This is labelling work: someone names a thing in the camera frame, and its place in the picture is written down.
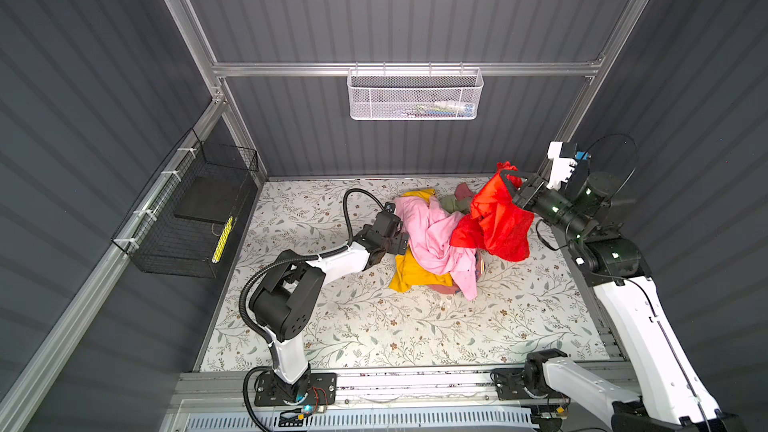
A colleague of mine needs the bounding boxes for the red cloth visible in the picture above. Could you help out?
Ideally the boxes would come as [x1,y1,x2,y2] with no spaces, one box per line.
[450,162,534,262]

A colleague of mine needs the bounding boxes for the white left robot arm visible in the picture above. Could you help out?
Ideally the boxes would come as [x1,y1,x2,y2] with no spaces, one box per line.
[238,202,409,387]

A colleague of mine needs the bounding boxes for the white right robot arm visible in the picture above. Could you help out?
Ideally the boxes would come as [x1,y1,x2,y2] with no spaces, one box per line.
[500,170,746,431]

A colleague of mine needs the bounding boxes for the pink cloth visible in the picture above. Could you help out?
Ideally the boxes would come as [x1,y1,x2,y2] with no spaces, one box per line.
[394,196,478,301]

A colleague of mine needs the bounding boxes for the yellow cloth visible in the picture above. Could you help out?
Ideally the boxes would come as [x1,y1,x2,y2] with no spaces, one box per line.
[389,188,456,295]

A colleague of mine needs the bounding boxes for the maroon cloth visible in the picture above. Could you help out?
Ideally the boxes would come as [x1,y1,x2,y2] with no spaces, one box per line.
[454,182,475,201]

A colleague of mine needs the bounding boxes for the olive green cloth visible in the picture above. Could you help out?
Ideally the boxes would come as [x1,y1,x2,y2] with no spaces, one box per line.
[439,195,473,215]

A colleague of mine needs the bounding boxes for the items in white basket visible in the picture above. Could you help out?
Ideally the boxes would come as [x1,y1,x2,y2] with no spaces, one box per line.
[397,100,476,120]

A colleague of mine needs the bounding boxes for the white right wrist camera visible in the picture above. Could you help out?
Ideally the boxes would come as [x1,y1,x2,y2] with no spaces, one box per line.
[547,141,578,191]

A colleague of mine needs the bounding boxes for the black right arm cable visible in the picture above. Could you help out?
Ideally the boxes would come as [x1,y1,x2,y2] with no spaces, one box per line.
[533,133,640,253]

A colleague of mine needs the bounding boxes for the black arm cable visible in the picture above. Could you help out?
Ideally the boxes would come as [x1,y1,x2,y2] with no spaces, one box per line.
[238,187,386,432]
[533,133,640,253]

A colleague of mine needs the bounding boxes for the white wire mesh basket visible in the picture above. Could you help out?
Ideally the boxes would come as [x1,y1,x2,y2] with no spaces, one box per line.
[346,65,484,121]

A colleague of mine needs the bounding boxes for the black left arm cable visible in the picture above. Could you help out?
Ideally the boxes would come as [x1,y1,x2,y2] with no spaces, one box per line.
[238,187,386,432]

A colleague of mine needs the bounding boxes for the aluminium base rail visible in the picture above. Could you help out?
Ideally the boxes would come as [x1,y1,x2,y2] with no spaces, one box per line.
[165,364,522,419]

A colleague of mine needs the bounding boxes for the black wire basket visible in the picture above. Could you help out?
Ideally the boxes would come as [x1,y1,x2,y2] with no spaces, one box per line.
[113,131,260,279]

